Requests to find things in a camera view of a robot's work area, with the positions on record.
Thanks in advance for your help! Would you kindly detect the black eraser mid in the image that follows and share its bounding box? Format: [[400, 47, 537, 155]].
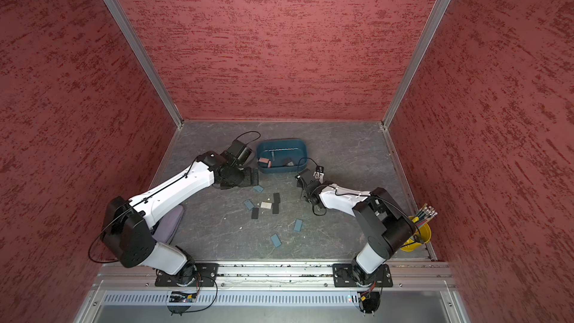
[[283, 158, 294, 167]]

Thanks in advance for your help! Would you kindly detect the pink eraser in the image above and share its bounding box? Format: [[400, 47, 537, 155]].
[[258, 158, 271, 167]]

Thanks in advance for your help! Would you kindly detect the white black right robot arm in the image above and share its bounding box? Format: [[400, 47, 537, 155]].
[[295, 169, 419, 287]]

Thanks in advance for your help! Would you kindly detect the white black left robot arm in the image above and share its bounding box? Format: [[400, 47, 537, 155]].
[[94, 146, 252, 287]]

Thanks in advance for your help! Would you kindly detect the teal plastic storage box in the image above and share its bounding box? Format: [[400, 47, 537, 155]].
[[256, 138, 309, 174]]

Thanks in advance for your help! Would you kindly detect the yellow pencil cup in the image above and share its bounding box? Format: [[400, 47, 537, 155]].
[[401, 216, 432, 252]]

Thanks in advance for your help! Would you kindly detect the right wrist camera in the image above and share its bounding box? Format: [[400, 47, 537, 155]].
[[313, 165, 324, 182]]

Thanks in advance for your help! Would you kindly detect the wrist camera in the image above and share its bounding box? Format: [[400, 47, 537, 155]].
[[313, 165, 324, 182], [221, 130, 262, 167]]

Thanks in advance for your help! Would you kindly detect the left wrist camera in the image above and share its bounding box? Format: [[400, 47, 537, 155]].
[[221, 130, 262, 167]]

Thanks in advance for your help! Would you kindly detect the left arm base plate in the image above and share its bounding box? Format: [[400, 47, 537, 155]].
[[155, 263, 219, 289]]

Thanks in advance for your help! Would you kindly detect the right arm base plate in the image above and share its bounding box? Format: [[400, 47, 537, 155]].
[[332, 262, 393, 289]]

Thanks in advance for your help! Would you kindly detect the aluminium front rail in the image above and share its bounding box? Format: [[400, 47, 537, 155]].
[[91, 260, 458, 292]]

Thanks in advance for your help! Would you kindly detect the left corner aluminium post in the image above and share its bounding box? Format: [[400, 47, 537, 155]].
[[103, 0, 184, 129]]

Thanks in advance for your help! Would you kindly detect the corner aluminium post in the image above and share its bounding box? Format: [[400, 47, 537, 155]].
[[103, 0, 184, 129], [381, 0, 451, 131]]

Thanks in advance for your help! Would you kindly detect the right corner aluminium post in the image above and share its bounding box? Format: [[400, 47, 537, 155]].
[[381, 0, 451, 131]]

